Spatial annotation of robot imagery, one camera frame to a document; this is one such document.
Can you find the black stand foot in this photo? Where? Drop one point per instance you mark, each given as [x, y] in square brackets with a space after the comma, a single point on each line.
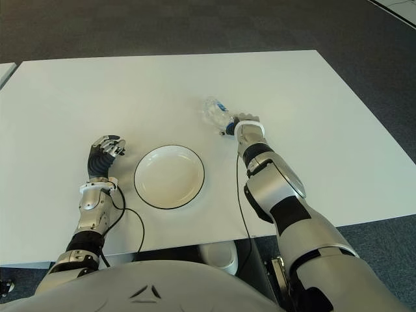
[6, 287]

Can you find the neighbouring white table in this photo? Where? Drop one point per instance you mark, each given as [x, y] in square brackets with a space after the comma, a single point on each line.
[5, 73]

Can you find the clear water bottle blue cap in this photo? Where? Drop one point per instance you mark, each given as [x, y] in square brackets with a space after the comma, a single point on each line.
[216, 112]

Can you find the white silver robot leg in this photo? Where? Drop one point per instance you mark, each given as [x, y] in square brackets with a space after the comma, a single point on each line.
[221, 256]

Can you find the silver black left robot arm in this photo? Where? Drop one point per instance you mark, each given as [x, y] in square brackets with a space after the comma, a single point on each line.
[89, 201]

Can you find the grey robot torso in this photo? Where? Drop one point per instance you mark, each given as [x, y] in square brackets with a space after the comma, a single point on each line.
[146, 289]

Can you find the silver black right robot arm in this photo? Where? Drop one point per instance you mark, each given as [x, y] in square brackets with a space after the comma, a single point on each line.
[276, 182]

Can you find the metal table bracket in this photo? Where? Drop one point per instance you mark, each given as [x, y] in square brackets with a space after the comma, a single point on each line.
[278, 269]

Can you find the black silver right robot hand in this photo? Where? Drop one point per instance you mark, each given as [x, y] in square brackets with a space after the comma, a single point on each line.
[247, 116]

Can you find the white plate black rim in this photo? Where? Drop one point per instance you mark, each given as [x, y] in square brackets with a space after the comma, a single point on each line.
[169, 177]

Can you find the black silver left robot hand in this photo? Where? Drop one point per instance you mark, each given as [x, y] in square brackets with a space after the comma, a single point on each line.
[97, 162]

